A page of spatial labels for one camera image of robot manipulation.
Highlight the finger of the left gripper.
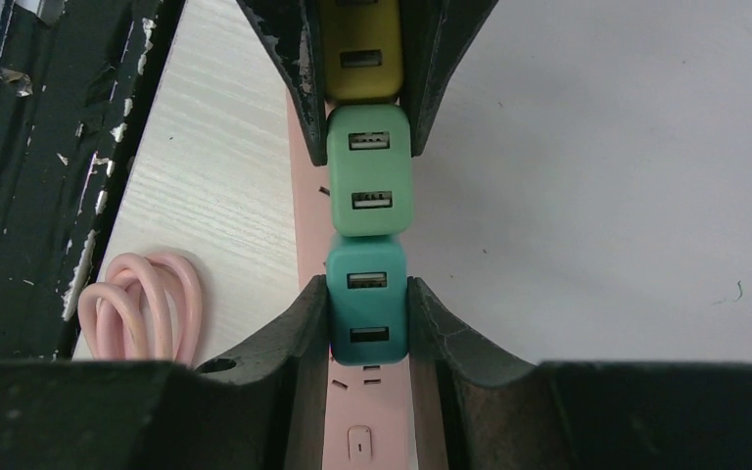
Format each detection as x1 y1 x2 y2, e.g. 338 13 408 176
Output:
400 0 497 157
237 0 327 166

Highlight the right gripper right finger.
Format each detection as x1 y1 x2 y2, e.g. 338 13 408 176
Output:
407 277 752 469

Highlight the pink power strip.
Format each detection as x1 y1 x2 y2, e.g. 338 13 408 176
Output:
287 98 412 469

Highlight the teal adapter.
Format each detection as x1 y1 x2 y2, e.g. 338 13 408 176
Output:
325 234 408 366

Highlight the yellow adapter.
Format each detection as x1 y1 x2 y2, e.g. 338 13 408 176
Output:
317 0 403 104

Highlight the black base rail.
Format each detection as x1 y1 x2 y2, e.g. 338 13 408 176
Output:
0 1 184 360

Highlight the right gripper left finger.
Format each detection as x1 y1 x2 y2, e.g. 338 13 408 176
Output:
0 275 329 469

